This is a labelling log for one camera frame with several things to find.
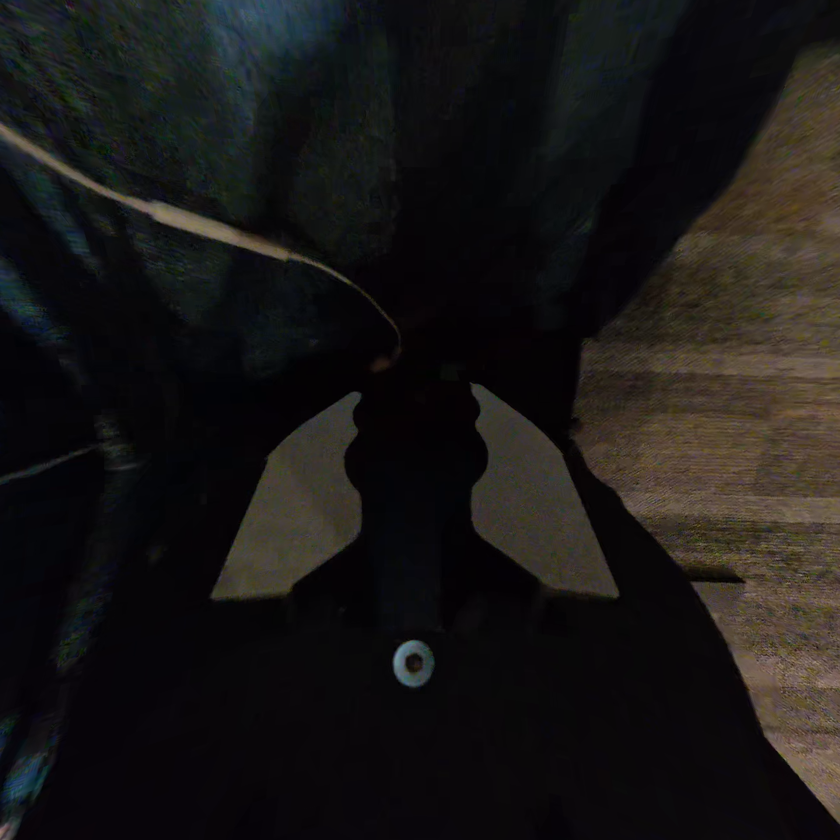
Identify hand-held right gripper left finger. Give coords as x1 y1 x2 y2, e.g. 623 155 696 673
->
209 391 364 602

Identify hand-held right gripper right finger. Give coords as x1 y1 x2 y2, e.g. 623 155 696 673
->
469 382 620 600

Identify dark blue trousers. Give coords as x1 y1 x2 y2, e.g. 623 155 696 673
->
0 0 840 723

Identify pale thin cord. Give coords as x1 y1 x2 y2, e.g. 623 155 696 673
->
0 123 403 372

